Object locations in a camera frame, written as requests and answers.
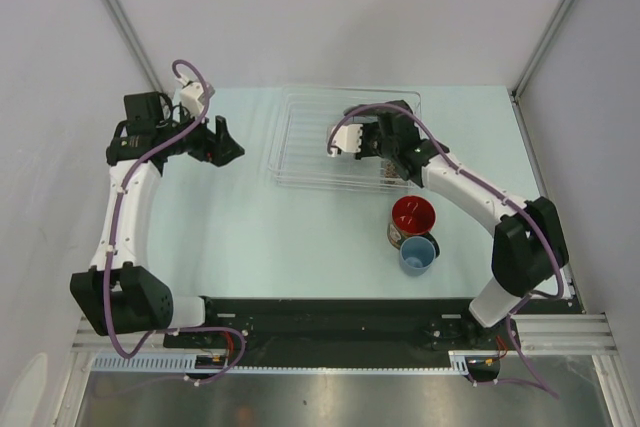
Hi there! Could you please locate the red white patterned bowl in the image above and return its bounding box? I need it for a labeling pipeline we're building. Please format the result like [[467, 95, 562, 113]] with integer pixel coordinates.
[[382, 160, 406, 185]]

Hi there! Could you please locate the white wire dish rack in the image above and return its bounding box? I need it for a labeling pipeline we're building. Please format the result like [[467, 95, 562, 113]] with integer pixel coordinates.
[[268, 86, 421, 192]]

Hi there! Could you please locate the white slotted cable duct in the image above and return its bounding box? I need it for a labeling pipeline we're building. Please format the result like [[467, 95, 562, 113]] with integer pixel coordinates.
[[92, 352, 500, 377]]

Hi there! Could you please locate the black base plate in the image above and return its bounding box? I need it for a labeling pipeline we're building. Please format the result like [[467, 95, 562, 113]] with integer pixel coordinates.
[[102, 294, 584, 368]]

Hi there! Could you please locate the red black mug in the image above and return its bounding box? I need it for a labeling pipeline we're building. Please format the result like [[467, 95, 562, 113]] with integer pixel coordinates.
[[387, 195, 440, 257]]

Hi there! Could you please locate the light blue cup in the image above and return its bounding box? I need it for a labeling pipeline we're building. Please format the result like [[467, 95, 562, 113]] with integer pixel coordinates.
[[399, 236, 437, 277]]

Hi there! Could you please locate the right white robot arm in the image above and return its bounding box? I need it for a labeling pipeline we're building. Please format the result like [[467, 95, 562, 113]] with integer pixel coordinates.
[[326, 101, 569, 348]]

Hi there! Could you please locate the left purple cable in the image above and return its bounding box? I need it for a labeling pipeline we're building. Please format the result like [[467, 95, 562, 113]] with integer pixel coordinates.
[[102, 59, 249, 388]]

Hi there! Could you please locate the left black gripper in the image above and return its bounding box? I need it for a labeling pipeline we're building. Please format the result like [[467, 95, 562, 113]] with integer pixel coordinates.
[[157, 102, 243, 167]]

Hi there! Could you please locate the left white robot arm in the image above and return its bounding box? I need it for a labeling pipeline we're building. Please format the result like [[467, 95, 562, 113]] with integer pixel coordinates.
[[70, 82, 244, 347]]

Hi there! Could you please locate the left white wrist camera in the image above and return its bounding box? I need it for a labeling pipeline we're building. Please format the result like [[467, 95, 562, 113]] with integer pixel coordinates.
[[176, 74, 215, 118]]

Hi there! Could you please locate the black floral square plate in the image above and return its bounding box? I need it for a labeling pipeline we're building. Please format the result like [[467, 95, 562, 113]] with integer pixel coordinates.
[[343, 105, 386, 122]]

